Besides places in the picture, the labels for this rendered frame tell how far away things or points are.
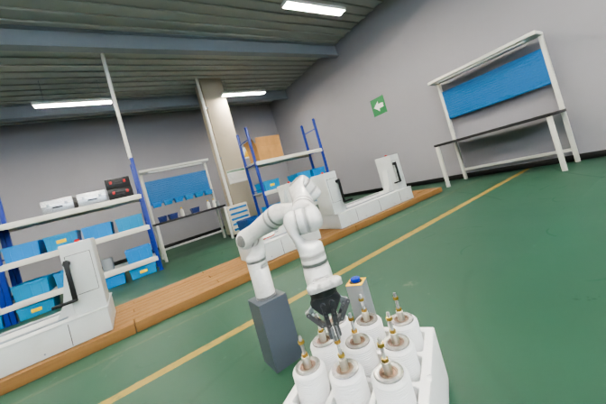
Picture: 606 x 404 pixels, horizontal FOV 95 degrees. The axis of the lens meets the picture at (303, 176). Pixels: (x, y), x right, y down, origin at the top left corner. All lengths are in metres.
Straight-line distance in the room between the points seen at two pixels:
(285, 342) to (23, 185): 8.53
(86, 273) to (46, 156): 6.86
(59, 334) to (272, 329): 1.81
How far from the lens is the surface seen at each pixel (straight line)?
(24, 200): 9.36
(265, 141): 6.19
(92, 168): 9.27
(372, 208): 3.90
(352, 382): 0.89
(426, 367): 1.00
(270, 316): 1.38
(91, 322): 2.81
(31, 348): 2.87
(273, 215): 1.14
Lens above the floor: 0.77
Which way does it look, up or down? 1 degrees up
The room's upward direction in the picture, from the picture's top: 16 degrees counter-clockwise
